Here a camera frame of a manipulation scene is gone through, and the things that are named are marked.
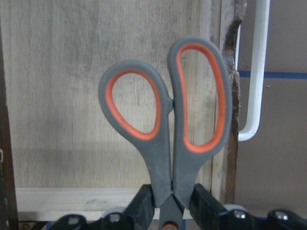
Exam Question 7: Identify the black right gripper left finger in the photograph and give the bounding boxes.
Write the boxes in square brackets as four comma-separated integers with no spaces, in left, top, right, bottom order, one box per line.
[124,184,155,230]

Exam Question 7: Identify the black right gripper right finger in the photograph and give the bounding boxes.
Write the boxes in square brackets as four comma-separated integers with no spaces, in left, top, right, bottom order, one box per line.
[189,184,228,230]

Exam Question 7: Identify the wooden drawer with white handle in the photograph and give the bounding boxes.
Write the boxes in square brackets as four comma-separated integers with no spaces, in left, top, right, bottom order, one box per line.
[0,0,271,222]

